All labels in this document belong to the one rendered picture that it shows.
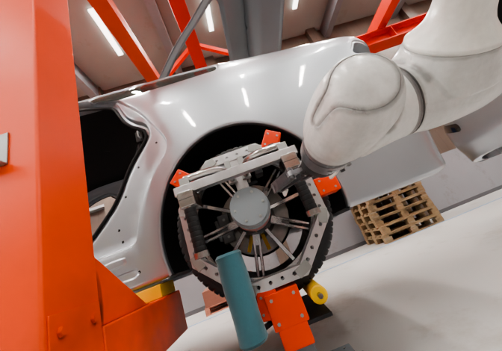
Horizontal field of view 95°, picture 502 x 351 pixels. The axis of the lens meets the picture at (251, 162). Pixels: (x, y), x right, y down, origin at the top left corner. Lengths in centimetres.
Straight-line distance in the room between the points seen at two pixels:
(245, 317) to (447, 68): 72
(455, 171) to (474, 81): 748
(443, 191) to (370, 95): 719
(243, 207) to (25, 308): 53
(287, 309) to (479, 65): 79
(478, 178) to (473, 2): 783
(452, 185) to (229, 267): 715
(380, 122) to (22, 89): 86
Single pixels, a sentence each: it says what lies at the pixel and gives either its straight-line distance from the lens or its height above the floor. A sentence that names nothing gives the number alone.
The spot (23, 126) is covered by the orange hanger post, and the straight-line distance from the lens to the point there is 82.
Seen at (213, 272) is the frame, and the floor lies 70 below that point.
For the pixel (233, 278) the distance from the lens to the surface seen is 78.
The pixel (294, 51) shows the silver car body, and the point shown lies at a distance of 144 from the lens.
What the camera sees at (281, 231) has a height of 75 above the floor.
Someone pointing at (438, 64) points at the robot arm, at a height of 83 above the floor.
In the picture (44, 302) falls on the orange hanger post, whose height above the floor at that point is 77.
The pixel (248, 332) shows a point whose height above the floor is 52.
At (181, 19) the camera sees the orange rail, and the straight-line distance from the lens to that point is 308.
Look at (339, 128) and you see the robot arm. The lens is 28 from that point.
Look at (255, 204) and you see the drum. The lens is 76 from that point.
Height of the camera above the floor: 71
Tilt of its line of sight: 20 degrees up
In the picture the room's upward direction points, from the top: 21 degrees counter-clockwise
